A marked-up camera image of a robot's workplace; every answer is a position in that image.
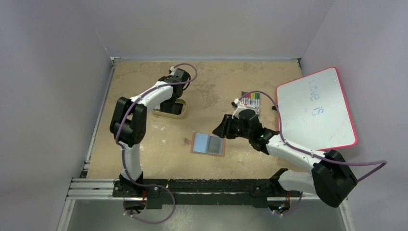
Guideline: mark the beige oval plastic tray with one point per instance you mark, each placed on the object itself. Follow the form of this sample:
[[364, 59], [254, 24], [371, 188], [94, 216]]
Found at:
[[170, 109]]

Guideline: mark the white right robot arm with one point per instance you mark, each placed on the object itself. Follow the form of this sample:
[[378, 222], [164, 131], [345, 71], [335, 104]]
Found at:
[[325, 176]]

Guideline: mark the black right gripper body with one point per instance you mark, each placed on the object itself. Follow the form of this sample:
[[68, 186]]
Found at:
[[227, 126]]

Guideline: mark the pink leather card holder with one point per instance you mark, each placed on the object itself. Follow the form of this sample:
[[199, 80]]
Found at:
[[207, 144]]

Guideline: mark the aluminium frame rail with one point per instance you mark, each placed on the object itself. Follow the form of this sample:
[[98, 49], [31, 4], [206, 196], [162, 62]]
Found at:
[[89, 189]]

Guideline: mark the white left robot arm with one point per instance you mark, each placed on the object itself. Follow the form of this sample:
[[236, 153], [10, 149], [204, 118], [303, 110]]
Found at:
[[129, 120]]

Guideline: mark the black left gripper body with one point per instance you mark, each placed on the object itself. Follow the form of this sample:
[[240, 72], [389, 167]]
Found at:
[[172, 101]]

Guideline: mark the pack of coloured markers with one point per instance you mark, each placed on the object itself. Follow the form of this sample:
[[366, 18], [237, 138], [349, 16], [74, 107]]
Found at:
[[251, 101]]

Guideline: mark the pink framed whiteboard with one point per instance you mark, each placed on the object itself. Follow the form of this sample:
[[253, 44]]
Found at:
[[315, 113]]

